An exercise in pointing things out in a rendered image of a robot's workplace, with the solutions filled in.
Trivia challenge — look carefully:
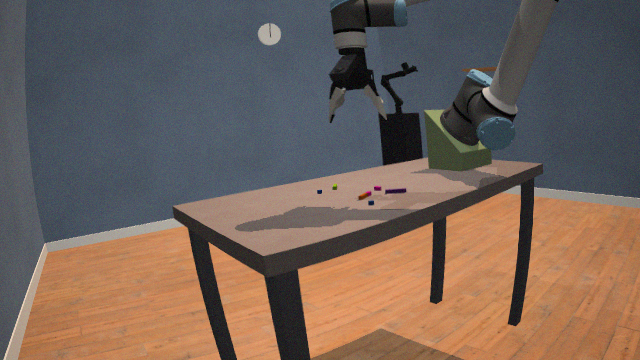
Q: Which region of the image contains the purple rod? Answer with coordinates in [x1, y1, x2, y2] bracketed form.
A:
[385, 188, 406, 194]

